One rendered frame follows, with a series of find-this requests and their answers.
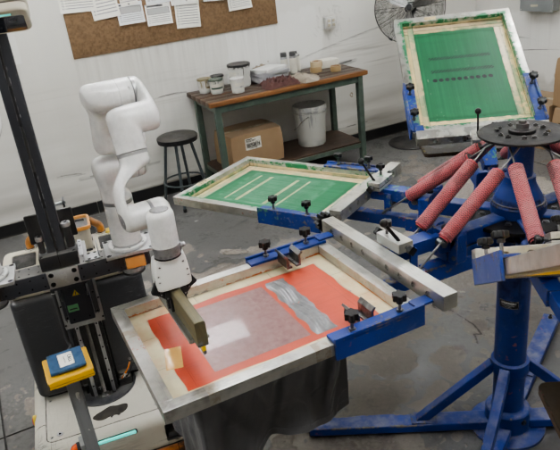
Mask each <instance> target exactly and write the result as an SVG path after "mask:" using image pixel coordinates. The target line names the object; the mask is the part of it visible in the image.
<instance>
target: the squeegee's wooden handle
mask: <svg viewBox="0 0 560 450"><path fill-rule="evenodd" d="M170 297H171V299H172V301H173V305H174V310H175V312H176V314H177V315H178V316H179V318H180V320H181V321H182V323H183V324H184V326H185V327H186V329H187V330H188V332H189V333H190V335H191V336H192V338H193V339H194V340H195V343H196V345H197V347H198V348H199V347H202V346H206V345H209V341H208V336H207V331H206V326H205V321H204V320H203V318H202V317H201V316H200V314H199V313H198V312H197V310H196V309H195V307H194V306H193V305H192V303H190V302H189V300H188V299H187V297H186V296H185V295H184V293H183V292H182V291H181V289H180V288H179V287H177V288H174V289H172V290H170Z"/></svg>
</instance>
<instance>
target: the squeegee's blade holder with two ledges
mask: <svg viewBox="0 0 560 450"><path fill-rule="evenodd" d="M158 297H159V296H158ZM159 298H160V300H161V301H162V303H163V305H164V306H165V308H166V309H167V311H168V312H169V314H170V315H171V317H172V318H173V319H174V321H175V322H176V324H177V325H178V327H179V328H180V330H181V332H182V333H183V335H184V336H185V338H186V339H187V341H188V342H189V343H190V344H194V343H195V340H194V339H193V338H192V336H191V335H190V333H189V332H188V330H187V329H186V327H185V326H184V324H183V323H182V321H181V320H180V318H179V316H178V315H177V314H176V312H172V311H171V309H168V307H167V304H166V299H164V298H162V297H159Z"/></svg>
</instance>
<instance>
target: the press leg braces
mask: <svg viewBox="0 0 560 450"><path fill-rule="evenodd" d="M529 358H530V367H529V373H528V374H527V376H531V377H533V375H536V376H537V377H539V378H540V379H542V380H543V381H545V382H556V381H560V378H558V377H557V376H556V375H555V374H554V373H552V372H551V371H549V370H548V369H546V368H545V367H544V366H542V365H541V364H539V363H538V362H536V361H535V360H533V359H532V358H531V357H529ZM492 372H493V363H492V361H491V359H490V358H489V359H487V360H486V361H485V362H483V363H482V364H481V365H479V366H478V367H477V368H475V369H474V370H473V371H471V372H470V373H469V374H467V375H466V376H465V377H463V378H462V379H460V380H459V381H458V382H457V383H455V385H454V386H452V387H451V388H449V389H448V390H447V391H445V392H444V393H443V394H442V395H440V396H439V397H437V398H436V399H435V400H433V401H432V402H431V403H430V404H428V405H427V406H425V407H424V408H423V409H421V410H420V411H419V412H410V417H411V422H412V425H415V424H437V423H438V420H437V416H436V415H437V414H438V413H440V412H441V411H442V410H444V409H445V408H446V407H448V406H449V405H450V404H452V403H453V402H454V401H455V400H456V399H458V398H459V397H460V396H462V395H463V394H465V393H466V392H467V391H469V390H470V389H471V388H473V387H474V386H475V385H477V384H478V383H479V382H481V381H482V380H483V379H485V378H486V377H488V375H490V374H491V373H492ZM509 381H510V371H506V370H501V369H499V373H498V377H497V384H496V388H495V393H494V396H493V401H492V405H491V408H490V412H489V419H488V423H487V427H486V430H485V434H484V438H483V441H482V445H481V450H494V446H495V443H496V439H497V433H498V429H499V425H500V422H501V417H502V413H503V410H504V405H505V401H506V394H507V390H508V385H509Z"/></svg>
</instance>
